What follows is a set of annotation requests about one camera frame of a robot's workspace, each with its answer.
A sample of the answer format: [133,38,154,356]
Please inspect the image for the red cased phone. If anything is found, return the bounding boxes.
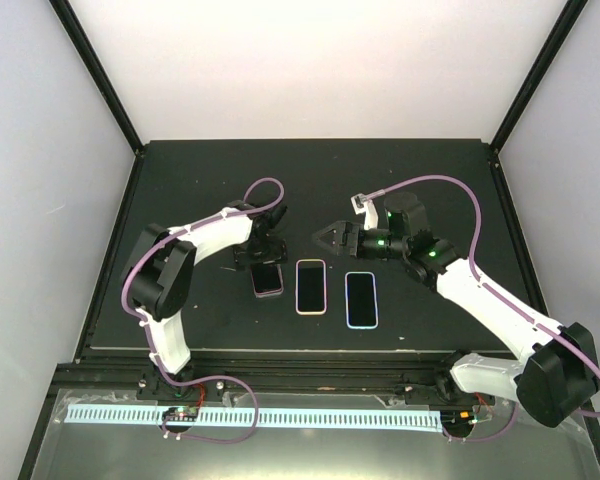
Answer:
[250,263,284,292]

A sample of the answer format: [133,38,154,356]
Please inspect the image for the black screen phone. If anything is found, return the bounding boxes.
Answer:
[297,261,326,312]

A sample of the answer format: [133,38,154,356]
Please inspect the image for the light blue phone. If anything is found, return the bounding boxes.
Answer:
[344,270,380,331]

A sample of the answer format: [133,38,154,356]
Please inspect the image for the beige pink phone case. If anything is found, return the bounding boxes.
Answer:
[294,258,329,316]

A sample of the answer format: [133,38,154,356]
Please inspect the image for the clear magsafe phone case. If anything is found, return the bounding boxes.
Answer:
[254,290,284,299]

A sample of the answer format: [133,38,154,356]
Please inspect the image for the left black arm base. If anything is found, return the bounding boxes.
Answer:
[136,370,224,404]

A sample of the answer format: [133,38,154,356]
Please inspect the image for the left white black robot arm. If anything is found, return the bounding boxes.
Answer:
[121,201,287,399]

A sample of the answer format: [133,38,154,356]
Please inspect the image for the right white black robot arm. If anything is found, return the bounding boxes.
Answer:
[313,193,600,428]

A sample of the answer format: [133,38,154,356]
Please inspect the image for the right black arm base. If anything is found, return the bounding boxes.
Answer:
[395,370,481,408]

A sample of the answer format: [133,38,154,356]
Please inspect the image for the left small circuit board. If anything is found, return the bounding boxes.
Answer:
[162,406,198,422]

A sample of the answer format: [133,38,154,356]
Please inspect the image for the small circuit board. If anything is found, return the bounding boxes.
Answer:
[162,406,198,422]
[440,410,493,426]

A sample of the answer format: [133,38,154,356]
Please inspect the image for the right small circuit board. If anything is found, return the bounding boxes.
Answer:
[440,410,493,426]

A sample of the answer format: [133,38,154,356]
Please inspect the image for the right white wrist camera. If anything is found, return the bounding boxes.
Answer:
[351,193,379,230]

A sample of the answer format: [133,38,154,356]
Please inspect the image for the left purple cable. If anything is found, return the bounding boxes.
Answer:
[121,177,286,391]

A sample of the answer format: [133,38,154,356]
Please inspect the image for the purple cable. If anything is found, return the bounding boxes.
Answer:
[364,174,600,444]
[121,177,286,391]

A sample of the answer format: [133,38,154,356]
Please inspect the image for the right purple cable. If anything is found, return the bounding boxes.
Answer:
[364,174,600,444]

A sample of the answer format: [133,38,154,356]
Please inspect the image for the black front frame rail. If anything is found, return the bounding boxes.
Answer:
[54,349,600,480]

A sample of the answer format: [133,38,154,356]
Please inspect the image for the white slotted cable duct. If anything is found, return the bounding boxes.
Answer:
[64,404,443,433]

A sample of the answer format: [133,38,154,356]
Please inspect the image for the left black corner post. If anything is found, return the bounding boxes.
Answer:
[49,0,144,155]

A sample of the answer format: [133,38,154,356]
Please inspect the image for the black corner post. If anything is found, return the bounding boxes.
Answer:
[49,0,144,155]
[490,0,588,154]

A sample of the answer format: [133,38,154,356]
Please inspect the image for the right black corner post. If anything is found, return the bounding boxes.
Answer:
[490,0,588,154]

